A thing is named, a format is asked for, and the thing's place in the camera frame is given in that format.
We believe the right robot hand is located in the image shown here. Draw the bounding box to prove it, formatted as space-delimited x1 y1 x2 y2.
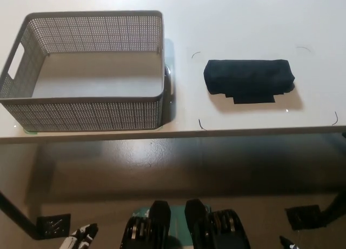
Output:
279 235 302 249

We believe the black floor plate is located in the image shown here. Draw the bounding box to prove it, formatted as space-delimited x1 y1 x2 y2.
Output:
36 213 72 239
284 204 325 231

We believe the black table leg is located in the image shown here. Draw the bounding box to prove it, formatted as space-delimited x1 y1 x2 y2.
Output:
321 189 346 228
0 190 39 238

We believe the grey perforated plastic basket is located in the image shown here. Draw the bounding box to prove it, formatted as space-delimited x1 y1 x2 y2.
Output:
0 10 166 132

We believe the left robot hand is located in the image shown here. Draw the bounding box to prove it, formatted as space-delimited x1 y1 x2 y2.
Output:
57 223 99 249

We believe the black tape patch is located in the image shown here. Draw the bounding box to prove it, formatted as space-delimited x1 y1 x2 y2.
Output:
223 92 276 105

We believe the black fabric pencil case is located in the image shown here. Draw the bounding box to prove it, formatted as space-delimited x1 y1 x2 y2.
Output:
203 59 296 99

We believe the left black robot body block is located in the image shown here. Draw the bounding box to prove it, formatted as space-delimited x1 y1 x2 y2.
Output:
120 200 172 249

